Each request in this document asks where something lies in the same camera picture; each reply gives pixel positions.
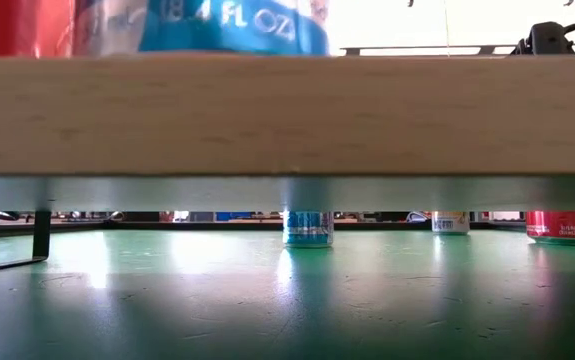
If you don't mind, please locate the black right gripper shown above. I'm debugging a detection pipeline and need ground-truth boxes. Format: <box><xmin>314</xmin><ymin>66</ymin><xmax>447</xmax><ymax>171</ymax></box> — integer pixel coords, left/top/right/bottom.
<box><xmin>510</xmin><ymin>21</ymin><xmax>575</xmax><ymax>57</ymax></box>

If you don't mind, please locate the red soda can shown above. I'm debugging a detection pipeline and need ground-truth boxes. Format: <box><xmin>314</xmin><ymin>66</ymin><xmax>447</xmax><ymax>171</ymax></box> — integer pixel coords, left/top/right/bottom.
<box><xmin>0</xmin><ymin>0</ymin><xmax>77</xmax><ymax>59</ymax></box>
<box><xmin>525</xmin><ymin>210</ymin><xmax>575</xmax><ymax>247</ymax></box>

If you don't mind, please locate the white can with black lid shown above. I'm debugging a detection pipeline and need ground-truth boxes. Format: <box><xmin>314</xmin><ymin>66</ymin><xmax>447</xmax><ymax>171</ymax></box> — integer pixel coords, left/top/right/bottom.
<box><xmin>431</xmin><ymin>211</ymin><xmax>471</xmax><ymax>236</ymax></box>

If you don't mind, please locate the blue slim energy drink can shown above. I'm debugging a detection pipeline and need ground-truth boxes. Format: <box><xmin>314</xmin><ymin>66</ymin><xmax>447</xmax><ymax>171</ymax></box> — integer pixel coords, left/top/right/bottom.
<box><xmin>282</xmin><ymin>210</ymin><xmax>335</xmax><ymax>249</ymax></box>
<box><xmin>72</xmin><ymin>0</ymin><xmax>331</xmax><ymax>58</ymax></box>

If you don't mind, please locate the thin yellow stick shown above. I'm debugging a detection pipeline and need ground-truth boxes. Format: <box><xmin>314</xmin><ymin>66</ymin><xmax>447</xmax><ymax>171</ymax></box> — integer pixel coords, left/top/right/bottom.
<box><xmin>442</xmin><ymin>0</ymin><xmax>452</xmax><ymax>59</ymax></box>

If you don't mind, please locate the wooden board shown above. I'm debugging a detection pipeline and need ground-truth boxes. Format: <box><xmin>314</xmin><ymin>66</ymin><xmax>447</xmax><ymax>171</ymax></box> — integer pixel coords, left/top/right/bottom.
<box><xmin>0</xmin><ymin>52</ymin><xmax>575</xmax><ymax>277</ymax></box>

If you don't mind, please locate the blue background box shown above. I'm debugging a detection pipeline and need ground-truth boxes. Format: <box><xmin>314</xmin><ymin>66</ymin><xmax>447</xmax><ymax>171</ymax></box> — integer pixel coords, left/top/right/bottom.
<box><xmin>215</xmin><ymin>211</ymin><xmax>268</xmax><ymax>222</ymax></box>

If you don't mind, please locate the green table mat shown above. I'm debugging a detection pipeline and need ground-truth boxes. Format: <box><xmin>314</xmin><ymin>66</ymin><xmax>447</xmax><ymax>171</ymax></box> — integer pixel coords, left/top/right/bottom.
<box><xmin>0</xmin><ymin>227</ymin><xmax>575</xmax><ymax>360</ymax></box>

